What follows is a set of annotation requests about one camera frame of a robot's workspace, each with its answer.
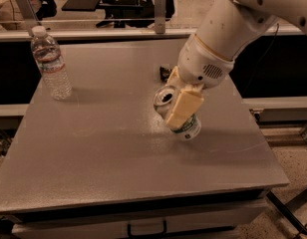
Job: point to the green white 7up can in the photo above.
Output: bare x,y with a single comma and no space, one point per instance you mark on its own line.
162,103

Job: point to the black snack bar wrapper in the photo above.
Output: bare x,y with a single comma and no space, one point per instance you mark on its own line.
164,73

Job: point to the grey metal bracket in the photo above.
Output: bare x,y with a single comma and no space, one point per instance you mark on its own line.
159,16
28,14

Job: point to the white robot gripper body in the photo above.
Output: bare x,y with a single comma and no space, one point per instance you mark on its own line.
200,65

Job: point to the grey metal bracket middle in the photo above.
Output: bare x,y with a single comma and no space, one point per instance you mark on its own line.
159,16

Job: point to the black stool with seat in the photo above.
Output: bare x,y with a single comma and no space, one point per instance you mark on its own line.
121,13

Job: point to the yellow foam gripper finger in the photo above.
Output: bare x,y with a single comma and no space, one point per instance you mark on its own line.
187,102
174,78

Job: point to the grey metal bracket left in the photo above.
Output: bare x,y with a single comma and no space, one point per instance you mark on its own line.
28,14

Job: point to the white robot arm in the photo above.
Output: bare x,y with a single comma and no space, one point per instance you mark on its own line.
230,25

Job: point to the black drawer handle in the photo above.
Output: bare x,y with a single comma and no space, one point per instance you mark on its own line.
146,230

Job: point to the clear plastic water bottle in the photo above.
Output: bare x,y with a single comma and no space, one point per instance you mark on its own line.
48,57

